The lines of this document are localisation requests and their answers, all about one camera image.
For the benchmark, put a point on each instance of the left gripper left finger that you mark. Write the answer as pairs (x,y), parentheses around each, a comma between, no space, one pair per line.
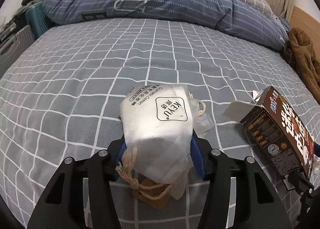
(61,202)

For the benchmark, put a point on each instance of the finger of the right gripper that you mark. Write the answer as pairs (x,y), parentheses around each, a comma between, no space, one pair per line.
(316,149)
(297,181)

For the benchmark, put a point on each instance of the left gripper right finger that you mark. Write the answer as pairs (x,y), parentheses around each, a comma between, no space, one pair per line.
(257,203)

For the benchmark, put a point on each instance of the dark brown snack box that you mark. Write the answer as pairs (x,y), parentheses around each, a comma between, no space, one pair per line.
(278,131)

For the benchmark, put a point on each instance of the white cotton pad bag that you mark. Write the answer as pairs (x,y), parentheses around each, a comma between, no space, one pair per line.
(158,125)

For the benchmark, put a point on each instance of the brown fleece jacket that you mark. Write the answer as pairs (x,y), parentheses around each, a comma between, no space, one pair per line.
(299,53)

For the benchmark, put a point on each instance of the grey checked bed sheet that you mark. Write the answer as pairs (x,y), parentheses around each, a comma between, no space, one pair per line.
(61,97)

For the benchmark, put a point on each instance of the wooden headboard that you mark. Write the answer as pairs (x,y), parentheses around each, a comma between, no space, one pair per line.
(306,22)

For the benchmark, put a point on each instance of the grey suitcase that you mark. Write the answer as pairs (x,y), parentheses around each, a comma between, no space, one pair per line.
(15,46)

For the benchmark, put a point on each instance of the clutter on suitcases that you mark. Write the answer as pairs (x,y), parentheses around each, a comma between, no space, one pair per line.
(18,21)

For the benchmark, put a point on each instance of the teal suitcase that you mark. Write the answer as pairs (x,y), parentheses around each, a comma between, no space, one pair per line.
(38,20)

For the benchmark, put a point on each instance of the blue striped duvet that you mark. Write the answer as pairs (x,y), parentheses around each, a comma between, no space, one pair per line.
(232,17)

